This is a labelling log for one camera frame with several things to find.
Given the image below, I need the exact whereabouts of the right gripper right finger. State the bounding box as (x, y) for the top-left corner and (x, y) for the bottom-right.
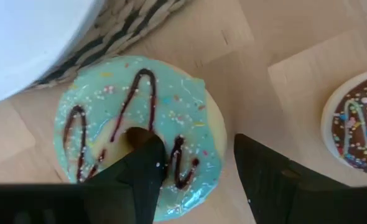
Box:
(233, 133), (350, 224)

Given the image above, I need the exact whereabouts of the round woven straw placemat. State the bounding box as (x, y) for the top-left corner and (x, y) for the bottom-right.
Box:
(30, 0), (192, 90)

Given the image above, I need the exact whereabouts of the white round plate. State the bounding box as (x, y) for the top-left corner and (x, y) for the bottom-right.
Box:
(0, 0), (105, 107)

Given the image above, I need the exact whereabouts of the mint iced donut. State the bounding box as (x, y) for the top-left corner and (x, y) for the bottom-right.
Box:
(53, 55), (228, 222)

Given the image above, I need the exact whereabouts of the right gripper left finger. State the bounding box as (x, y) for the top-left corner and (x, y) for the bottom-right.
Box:
(83, 133), (168, 224)

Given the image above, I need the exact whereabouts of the chocolate donut with colourful sprinkles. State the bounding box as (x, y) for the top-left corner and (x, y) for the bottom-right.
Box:
(320, 68), (367, 175)

